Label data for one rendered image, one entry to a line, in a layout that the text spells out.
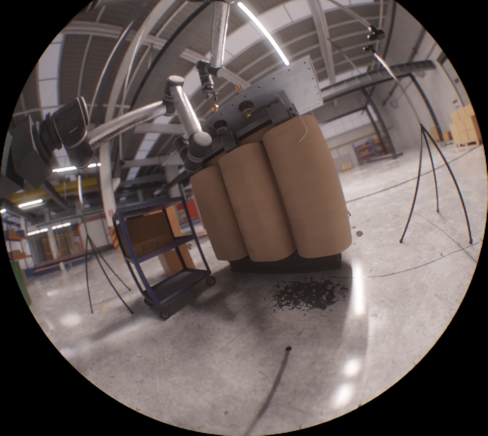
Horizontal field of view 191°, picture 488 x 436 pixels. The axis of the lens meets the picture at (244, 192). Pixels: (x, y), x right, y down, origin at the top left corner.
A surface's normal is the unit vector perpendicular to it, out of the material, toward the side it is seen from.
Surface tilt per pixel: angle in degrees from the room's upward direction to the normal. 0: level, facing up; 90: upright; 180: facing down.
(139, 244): 90
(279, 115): 90
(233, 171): 90
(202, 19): 180
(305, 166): 90
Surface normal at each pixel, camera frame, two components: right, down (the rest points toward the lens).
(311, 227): -0.55, 0.15
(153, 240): 0.81, -0.29
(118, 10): 0.25, 0.96
